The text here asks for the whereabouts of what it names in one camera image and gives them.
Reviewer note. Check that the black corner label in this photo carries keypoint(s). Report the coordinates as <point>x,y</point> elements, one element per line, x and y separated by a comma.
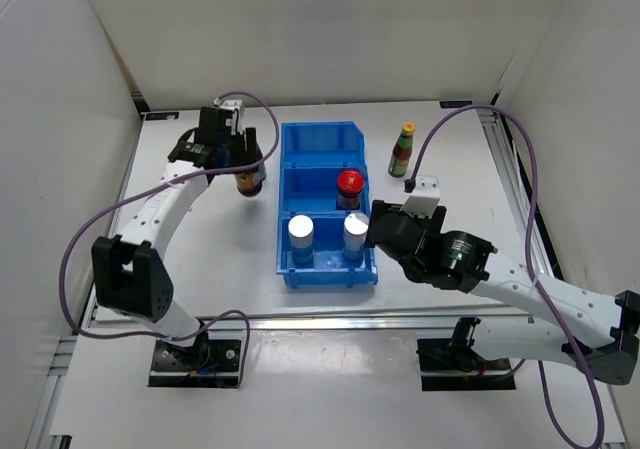
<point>161,116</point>
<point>454,104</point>

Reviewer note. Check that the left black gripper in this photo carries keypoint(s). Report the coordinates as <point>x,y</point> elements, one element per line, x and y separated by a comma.
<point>239,139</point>

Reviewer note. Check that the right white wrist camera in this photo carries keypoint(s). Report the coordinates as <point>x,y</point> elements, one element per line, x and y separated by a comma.
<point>423,196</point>

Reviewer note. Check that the aluminium right rail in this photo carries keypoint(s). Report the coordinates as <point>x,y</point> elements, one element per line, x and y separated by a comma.
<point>516,183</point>

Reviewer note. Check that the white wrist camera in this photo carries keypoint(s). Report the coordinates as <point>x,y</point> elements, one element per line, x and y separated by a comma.
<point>423,196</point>
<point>230,114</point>

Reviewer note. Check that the silver-cap white shaker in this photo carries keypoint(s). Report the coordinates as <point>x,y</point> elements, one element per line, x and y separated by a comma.
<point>355,230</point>
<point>301,236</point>

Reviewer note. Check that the blue three-compartment plastic bin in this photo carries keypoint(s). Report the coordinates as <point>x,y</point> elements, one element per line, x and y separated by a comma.
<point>313,154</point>

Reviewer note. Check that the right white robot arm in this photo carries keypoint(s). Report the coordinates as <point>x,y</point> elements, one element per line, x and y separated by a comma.
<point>595,333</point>

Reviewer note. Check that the right yellow-cap sauce bottle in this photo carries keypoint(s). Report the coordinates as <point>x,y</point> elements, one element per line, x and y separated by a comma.
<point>402,151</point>

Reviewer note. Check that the left black corner label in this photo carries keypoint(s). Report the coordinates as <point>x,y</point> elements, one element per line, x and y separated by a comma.
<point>161,116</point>

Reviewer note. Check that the red-lid chili jar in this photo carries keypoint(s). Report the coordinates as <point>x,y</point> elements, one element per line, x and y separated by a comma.
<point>249,183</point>
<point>350,184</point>

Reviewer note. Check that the yellow-cap sauce bottle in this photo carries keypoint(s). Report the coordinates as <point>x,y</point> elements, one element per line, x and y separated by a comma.
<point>260,169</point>
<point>402,151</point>

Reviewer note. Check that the left yellow-cap sauce bottle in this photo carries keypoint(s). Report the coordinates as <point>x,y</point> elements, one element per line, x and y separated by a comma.
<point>260,169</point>

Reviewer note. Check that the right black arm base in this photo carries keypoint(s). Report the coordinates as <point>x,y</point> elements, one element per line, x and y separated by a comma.
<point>445,369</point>

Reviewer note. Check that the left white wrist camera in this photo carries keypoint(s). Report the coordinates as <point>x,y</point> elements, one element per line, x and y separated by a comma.
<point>230,114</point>

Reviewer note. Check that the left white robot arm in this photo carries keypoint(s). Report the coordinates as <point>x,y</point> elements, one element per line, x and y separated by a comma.
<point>129,273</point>

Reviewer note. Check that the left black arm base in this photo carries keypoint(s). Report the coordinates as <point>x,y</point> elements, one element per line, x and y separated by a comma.
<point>216,363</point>

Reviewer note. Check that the right black corner label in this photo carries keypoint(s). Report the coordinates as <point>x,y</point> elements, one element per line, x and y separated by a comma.
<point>454,104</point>

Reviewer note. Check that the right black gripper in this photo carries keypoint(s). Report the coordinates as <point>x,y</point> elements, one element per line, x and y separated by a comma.
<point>433,225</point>

